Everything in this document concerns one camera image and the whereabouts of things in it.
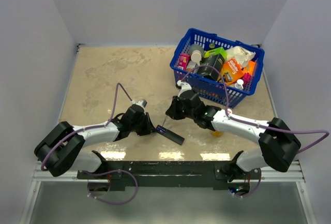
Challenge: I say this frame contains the black remote control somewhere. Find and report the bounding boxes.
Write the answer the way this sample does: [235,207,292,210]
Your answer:
[156,125,185,145]

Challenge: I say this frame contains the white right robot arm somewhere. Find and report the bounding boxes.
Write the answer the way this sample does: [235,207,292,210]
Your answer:
[166,90,301,179]

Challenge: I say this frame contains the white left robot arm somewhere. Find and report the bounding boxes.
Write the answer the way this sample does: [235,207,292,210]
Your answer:
[34,103,156,178]

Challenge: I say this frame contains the blue plastic basket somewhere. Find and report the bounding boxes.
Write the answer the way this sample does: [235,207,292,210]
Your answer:
[170,28,265,108]

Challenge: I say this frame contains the pink small box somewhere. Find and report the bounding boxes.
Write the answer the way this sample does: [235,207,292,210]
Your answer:
[178,54,190,70]

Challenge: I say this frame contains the black and green box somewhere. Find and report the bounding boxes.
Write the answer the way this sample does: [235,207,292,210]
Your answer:
[198,47,227,81]

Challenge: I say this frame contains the grey white-capped bottle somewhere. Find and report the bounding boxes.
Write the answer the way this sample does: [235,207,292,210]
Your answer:
[188,44,205,65]

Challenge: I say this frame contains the orange razor box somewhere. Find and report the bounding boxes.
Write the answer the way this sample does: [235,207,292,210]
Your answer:
[220,58,244,85]

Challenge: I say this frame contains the white pump bottle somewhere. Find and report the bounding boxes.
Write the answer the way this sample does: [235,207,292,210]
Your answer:
[234,79,244,90]

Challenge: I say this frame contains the magenta box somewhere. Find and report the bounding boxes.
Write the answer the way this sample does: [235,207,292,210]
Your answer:
[242,72,251,86]

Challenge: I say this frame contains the white crumpled bag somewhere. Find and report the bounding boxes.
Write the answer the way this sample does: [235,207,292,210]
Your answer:
[225,46,256,68]

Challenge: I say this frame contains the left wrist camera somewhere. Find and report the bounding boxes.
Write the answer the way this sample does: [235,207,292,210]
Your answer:
[131,99,147,108]

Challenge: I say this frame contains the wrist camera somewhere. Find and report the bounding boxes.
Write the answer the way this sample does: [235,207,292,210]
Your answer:
[131,99,147,108]
[176,80,192,97]

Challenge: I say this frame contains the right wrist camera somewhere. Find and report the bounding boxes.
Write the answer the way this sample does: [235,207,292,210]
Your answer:
[176,80,192,97]

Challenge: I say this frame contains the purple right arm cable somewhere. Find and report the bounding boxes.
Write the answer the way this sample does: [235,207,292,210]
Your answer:
[180,65,329,154]

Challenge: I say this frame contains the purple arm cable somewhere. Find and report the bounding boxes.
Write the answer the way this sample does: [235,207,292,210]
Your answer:
[40,83,134,171]
[180,65,329,154]

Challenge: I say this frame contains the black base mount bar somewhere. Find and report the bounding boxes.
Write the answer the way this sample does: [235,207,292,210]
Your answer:
[77,161,259,190]

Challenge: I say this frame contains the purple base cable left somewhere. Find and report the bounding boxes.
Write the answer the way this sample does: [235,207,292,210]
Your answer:
[87,169,139,205]

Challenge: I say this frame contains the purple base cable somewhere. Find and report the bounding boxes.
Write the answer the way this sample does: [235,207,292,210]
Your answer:
[231,169,262,199]
[87,169,139,205]

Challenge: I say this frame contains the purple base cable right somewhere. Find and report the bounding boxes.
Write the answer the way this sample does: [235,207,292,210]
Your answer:
[231,169,262,199]

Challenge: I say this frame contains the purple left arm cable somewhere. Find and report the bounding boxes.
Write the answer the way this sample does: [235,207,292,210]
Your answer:
[40,83,134,171]

